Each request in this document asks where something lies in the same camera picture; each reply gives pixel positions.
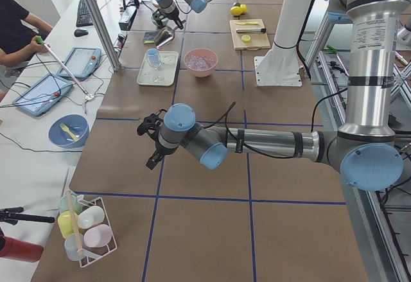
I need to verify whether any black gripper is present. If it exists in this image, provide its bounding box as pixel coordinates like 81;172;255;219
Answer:
152;8;186;30
137;109;167;169

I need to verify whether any silver metal ice scoop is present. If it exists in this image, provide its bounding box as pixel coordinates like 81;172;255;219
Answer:
154;26;175;49

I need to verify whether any person forearm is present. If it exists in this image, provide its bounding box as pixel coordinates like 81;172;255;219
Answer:
0;44;35;67

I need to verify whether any blue plastic cup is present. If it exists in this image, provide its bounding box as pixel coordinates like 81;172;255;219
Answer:
146;48;161;67

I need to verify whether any white cup in rack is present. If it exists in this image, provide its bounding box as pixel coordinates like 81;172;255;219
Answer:
77;206;105;229

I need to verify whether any green cup in rack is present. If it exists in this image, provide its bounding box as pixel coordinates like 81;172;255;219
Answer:
58;195;83;215

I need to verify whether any pink cup in rack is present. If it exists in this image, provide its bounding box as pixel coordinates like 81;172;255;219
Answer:
83;224;112;248

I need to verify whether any yellow cup in rack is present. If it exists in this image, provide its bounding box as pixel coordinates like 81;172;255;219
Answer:
57;210;74;239

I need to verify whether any clear cup in rack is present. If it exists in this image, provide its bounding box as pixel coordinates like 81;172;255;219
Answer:
64;233;85;261

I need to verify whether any person hand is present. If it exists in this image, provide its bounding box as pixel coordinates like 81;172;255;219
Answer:
29;36;48;53

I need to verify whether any green ceramic bowl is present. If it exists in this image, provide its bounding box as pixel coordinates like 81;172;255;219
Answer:
152;15;169;28

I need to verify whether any grey folded cloth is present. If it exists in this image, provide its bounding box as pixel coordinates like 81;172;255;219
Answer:
143;31;163;45

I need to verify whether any clear wine glass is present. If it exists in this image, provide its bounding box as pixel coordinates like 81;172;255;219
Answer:
149;64;164;83

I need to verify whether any pink bowl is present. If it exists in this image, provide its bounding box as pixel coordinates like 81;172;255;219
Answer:
184;48;218;78

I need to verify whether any cream bear tray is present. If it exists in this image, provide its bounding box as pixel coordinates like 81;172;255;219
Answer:
136;48;179;87

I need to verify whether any yellow lemon upper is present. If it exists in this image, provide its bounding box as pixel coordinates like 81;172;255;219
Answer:
230;6;243;17

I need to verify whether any yellow lemon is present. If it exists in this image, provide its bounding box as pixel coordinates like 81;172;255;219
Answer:
240;4;248;14
230;6;243;17

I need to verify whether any yellow lemon lower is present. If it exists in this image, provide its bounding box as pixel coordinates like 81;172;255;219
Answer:
240;4;248;14

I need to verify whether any half lemon slice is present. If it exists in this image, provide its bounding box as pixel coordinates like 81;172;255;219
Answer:
241;35;252;43

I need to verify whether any wooden cutting board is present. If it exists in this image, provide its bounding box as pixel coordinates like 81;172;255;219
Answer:
229;19;271;51

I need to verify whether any black keyboard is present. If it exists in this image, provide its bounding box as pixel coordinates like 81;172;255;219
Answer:
76;0;93;28

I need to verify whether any yellow plastic knife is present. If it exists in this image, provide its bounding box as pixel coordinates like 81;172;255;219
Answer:
235;21;259;26

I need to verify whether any blue bowl on desk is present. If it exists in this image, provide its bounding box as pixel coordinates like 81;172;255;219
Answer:
48;114;89;149

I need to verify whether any black computer mouse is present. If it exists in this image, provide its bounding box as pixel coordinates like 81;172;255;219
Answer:
74;28;89;37

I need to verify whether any reacher grabber stick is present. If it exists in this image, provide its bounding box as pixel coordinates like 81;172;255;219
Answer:
36;36;94;100

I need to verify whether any teach pendant far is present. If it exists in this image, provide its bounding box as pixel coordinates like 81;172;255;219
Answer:
63;47;102;81

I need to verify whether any teach pendant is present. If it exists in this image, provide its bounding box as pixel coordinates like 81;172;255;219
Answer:
63;47;102;81
12;74;73;117

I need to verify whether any yellow fork in bowl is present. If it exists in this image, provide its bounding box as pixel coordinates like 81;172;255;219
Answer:
60;123;78;141

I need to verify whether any teach pendant near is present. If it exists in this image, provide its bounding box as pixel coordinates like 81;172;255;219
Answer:
12;74;73;117

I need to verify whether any black tripod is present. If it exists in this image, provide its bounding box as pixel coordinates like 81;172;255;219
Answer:
1;207;55;225

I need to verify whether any red bottle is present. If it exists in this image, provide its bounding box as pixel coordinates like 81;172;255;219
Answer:
1;231;44;263

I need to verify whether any steel rod handle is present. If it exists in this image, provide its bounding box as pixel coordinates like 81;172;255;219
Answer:
236;28;267;34

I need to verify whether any white wire cup rack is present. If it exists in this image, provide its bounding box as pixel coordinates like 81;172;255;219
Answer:
57;189;118;268

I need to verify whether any aluminium frame post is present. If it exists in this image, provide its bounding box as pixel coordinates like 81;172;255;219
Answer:
84;0;121;71

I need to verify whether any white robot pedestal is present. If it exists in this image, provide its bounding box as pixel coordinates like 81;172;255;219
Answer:
254;0;314;87

